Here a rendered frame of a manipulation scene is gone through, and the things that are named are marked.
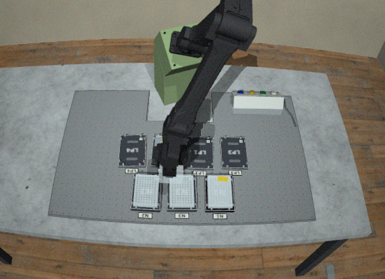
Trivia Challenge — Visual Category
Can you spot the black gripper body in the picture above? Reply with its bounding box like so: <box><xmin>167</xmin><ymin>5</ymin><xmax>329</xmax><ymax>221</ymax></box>
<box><xmin>152</xmin><ymin>143</ymin><xmax>191</xmax><ymax>166</ymax></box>

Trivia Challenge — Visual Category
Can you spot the white operator button panel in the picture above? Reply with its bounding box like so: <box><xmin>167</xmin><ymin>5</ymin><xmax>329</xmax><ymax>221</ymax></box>
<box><xmin>230</xmin><ymin>91</ymin><xmax>296</xmax><ymax>127</ymax></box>

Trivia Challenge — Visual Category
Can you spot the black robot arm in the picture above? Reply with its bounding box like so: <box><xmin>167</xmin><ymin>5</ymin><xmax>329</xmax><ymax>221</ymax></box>
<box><xmin>160</xmin><ymin>0</ymin><xmax>257</xmax><ymax>178</ymax></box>

